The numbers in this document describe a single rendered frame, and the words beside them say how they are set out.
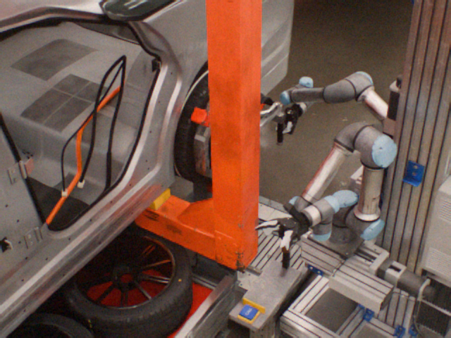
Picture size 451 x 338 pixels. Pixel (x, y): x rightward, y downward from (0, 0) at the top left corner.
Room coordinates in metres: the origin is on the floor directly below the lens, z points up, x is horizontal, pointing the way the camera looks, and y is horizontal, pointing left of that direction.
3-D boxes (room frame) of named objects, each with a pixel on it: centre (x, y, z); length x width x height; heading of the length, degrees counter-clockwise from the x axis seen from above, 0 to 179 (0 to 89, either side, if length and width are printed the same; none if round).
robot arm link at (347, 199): (2.36, -0.51, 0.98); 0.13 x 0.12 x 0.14; 37
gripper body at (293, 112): (3.27, -0.36, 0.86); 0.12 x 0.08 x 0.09; 148
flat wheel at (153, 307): (2.45, 0.53, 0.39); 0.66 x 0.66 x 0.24
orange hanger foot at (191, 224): (2.69, 0.25, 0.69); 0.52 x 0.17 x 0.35; 57
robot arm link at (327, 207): (2.10, -0.38, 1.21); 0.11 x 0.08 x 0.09; 127
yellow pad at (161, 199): (2.78, 0.40, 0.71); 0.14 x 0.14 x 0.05; 57
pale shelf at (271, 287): (2.33, -0.17, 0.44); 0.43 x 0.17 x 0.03; 147
